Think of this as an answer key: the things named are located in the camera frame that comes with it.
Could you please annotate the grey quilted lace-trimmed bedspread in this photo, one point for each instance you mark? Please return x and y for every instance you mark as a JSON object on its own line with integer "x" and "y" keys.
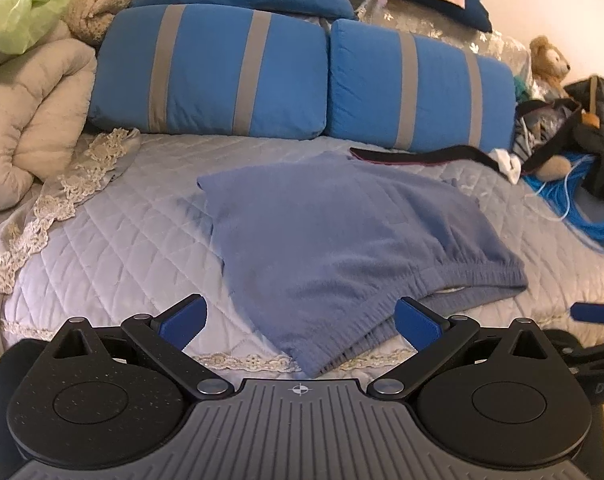
{"x": 132, "y": 240}

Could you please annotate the navy cushion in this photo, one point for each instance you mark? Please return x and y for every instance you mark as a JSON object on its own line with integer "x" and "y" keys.
{"x": 474, "y": 7}

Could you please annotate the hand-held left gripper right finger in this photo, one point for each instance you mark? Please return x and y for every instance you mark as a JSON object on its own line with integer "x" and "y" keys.
{"x": 417, "y": 325}

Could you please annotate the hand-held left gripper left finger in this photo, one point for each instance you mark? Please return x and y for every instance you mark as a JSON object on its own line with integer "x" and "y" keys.
{"x": 182, "y": 322}

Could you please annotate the brown teddy bear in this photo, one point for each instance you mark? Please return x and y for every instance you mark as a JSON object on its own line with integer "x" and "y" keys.
{"x": 547, "y": 60}

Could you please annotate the teal cloth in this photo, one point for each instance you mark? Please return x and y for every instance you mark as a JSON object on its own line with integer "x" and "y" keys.
{"x": 522, "y": 89}

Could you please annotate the white sock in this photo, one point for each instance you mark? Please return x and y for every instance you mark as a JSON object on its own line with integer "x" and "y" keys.
{"x": 507, "y": 165}

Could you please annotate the beige quilted comforter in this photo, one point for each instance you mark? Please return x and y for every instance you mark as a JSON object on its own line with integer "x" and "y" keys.
{"x": 37, "y": 110}

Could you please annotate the blue pillow with grey stripes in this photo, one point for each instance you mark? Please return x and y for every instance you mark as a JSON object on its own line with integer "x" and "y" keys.
{"x": 432, "y": 85}
{"x": 202, "y": 70}

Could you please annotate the beige knitted blanket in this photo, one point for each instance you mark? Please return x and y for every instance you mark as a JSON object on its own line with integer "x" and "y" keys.
{"x": 97, "y": 10}

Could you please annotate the blue-grey fleece pants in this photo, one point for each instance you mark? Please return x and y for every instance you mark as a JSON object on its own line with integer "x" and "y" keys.
{"x": 332, "y": 240}

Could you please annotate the black bag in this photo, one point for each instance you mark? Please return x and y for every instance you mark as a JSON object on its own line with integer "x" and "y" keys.
{"x": 602, "y": 125}

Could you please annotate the grey striped cloth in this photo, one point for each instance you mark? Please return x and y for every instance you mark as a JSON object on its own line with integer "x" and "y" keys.
{"x": 537, "y": 127}

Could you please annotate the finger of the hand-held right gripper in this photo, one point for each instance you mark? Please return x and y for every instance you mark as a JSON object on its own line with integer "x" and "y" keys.
{"x": 594, "y": 313}

